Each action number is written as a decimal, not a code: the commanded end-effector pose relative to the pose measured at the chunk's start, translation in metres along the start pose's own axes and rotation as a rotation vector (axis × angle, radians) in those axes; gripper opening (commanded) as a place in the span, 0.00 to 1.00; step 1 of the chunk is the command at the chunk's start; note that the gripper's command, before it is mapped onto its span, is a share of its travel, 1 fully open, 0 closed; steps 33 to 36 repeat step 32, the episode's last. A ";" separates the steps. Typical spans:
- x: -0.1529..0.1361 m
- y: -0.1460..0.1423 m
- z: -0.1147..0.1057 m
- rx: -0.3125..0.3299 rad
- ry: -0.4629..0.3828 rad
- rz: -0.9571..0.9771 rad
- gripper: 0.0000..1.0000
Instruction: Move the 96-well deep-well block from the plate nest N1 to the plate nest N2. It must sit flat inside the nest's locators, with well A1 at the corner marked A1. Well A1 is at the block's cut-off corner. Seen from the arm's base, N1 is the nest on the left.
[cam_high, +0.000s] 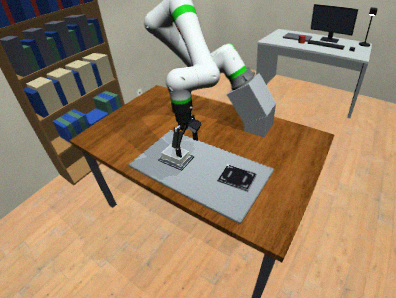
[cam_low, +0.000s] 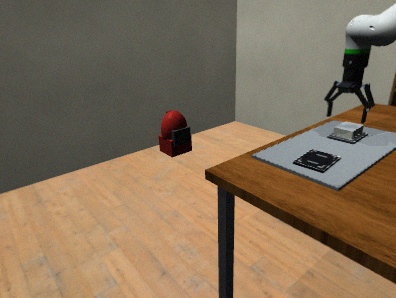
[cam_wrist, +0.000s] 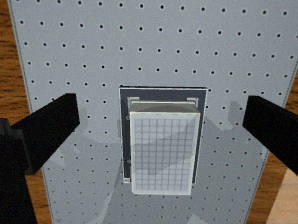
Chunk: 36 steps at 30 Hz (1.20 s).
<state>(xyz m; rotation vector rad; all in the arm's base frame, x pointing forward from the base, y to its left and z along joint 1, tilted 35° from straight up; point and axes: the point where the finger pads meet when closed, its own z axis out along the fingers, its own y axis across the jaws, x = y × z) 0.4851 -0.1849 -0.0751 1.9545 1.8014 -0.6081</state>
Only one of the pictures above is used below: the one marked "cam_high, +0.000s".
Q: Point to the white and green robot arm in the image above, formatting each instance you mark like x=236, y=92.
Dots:
x=201, y=71

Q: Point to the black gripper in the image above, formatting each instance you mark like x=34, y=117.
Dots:
x=177, y=136

